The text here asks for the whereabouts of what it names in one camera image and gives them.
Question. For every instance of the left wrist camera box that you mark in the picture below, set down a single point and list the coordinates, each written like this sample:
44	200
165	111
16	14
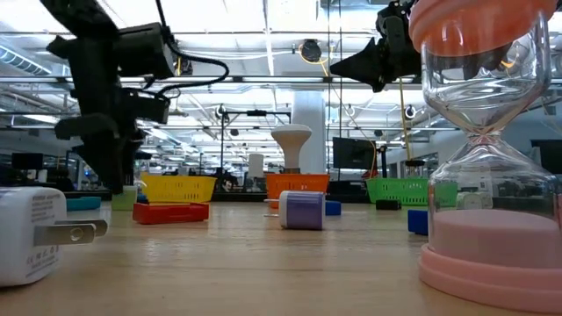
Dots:
151	109

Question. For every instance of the pink sand hourglass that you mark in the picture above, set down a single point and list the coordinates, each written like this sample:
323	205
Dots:
496	237

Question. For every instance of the orange plastic basket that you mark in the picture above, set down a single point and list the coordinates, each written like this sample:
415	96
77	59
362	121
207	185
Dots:
298	182

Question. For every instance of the blue sand black hourglass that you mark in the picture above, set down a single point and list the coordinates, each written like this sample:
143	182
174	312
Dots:
142	198

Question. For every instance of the green and white wall charger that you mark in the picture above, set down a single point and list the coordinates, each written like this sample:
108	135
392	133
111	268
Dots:
125	201
470	200

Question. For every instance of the yellow plastic basket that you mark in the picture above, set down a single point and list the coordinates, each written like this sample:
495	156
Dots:
180	188

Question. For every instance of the white sand black hourglass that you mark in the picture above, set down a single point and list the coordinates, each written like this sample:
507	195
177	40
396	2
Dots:
415	163

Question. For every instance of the black framed digital thermometer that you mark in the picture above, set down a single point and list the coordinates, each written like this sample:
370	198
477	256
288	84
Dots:
388	205

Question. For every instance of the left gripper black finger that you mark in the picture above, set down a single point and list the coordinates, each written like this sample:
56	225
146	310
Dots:
131	158
105	153

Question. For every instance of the teal framed digital thermometer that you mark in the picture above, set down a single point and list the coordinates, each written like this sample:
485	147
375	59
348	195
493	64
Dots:
83	203

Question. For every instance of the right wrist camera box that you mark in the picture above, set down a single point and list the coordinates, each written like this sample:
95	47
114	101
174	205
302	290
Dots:
393	24

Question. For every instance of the white cylinder object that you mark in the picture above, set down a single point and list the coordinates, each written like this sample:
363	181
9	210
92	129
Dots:
256	165

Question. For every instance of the blue framed digital thermometer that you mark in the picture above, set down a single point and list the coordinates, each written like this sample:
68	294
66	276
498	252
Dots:
417	221

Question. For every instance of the purple and white wall charger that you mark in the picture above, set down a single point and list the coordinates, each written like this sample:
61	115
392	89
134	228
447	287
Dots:
26	237
303	210

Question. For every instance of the white round lamp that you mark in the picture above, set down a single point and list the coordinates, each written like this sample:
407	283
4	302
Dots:
291	140

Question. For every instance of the green plastic basket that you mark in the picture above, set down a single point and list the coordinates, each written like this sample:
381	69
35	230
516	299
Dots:
395	191

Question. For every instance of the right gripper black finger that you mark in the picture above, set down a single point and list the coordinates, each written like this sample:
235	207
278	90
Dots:
364	66

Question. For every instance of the black computer monitor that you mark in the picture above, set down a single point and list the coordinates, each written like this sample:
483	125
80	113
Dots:
353	152
546	154
27	161

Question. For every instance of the blue rectangular plastic case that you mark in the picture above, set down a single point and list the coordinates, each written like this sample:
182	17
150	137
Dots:
333	208

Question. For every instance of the red framed digital thermometer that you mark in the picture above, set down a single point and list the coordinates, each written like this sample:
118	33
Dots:
171	213

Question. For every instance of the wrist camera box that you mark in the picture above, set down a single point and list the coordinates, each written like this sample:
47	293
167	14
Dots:
393	24
151	109

